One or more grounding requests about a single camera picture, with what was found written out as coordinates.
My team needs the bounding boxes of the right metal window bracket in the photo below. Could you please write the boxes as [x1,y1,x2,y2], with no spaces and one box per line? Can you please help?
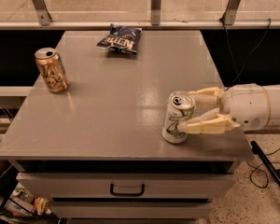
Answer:
[220,0,241,25]

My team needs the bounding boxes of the black cable on wall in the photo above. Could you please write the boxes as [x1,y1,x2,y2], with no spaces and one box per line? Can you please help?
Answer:
[221,18,273,91]

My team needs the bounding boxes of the white green 7up can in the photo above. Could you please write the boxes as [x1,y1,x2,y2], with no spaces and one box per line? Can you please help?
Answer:
[161,91,195,144]

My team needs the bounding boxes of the black stand leg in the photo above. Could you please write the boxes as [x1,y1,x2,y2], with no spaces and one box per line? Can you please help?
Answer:
[251,141,280,188]

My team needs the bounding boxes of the left metal window bracket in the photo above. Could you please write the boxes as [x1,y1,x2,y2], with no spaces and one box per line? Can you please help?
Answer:
[32,0,51,26]

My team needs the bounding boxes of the metal window bracket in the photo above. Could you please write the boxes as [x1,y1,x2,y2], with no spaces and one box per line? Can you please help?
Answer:
[220,0,241,25]
[150,0,161,25]
[32,0,51,26]

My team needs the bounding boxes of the clutter items on floor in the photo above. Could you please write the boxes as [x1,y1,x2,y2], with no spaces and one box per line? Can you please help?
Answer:
[4,183,52,217]

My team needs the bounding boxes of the grey drawer cabinet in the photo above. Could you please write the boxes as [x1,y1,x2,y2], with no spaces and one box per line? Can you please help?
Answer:
[0,31,253,224]

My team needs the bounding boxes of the blue Kettle chip bag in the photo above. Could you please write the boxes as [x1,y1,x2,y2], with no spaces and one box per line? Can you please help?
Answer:
[97,24,142,54]

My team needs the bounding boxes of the middle metal window bracket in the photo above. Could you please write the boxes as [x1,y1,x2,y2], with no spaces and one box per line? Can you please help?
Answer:
[150,0,161,25]

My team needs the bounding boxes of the gold brown soda can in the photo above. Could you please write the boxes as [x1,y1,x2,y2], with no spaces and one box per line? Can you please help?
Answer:
[35,48,69,93]

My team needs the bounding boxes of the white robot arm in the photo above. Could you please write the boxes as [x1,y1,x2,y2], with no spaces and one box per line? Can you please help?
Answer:
[177,83,280,134]

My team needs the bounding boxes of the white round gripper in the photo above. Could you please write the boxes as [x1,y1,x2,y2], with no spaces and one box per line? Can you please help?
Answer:
[177,83,270,134]

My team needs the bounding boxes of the black upper drawer handle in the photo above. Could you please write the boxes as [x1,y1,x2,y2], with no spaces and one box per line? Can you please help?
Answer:
[110,184,146,197]

